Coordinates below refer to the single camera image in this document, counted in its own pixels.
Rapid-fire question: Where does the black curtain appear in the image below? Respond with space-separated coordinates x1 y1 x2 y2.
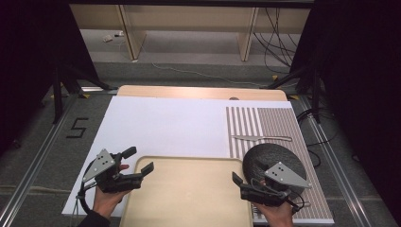
0 0 102 159
288 0 401 218

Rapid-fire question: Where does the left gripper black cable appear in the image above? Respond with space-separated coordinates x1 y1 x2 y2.
74 159 99 218

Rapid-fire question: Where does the aluminium floor rail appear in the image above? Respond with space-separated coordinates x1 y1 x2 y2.
297 94 375 227
0 93 81 227

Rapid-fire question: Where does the person's left hand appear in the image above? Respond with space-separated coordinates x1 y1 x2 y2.
92 163 131 220

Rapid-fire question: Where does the striped placemat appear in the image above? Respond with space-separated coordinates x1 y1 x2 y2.
224 106 335 221

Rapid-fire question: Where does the wooden shelf unit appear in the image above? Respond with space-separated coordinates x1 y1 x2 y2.
69 3 312 62

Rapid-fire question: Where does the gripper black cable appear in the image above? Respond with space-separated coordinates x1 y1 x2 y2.
74 159 99 218
288 188 312 213

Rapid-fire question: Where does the white board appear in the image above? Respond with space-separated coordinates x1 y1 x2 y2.
61 96 336 226

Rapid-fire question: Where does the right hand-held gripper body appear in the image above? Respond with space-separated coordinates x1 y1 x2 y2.
239 161 313 213

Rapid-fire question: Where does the bundle of black cables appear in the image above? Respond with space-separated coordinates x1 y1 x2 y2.
253 7 300 76

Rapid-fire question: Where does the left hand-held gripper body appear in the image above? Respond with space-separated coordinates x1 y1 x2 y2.
82 148 144 194

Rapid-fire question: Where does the dark round plate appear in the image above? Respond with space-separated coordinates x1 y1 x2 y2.
242 143 307 194

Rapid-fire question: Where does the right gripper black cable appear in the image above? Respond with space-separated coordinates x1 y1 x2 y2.
288 188 312 213

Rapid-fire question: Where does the person's right hand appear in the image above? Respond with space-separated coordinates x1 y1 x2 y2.
251 179 296 227

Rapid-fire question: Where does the beige tray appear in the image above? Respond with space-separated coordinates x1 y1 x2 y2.
118 155 255 227

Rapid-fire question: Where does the black metal stand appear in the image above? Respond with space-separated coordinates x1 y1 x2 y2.
50 61 119 125
266 61 323 125

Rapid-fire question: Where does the black floor cable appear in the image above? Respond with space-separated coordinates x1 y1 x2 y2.
295 107 335 169

